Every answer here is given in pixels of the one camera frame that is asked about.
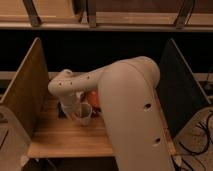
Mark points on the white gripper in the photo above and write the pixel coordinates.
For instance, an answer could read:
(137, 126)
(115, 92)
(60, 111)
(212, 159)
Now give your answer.
(69, 104)

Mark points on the white ceramic cup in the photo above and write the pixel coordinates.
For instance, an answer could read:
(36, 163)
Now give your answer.
(84, 113)

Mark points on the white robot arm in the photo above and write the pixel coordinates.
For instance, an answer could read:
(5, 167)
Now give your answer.
(126, 92)

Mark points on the orange plate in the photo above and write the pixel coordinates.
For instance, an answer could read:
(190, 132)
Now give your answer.
(93, 99)

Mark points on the left wooden divider panel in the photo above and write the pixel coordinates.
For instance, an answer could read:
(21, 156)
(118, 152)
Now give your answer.
(23, 99)

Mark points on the wooden shelf with metal brackets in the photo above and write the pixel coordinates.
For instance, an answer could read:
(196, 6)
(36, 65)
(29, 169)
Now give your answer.
(108, 15)

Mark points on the right dark divider panel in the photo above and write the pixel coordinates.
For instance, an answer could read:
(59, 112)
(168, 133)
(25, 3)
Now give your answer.
(180, 94)

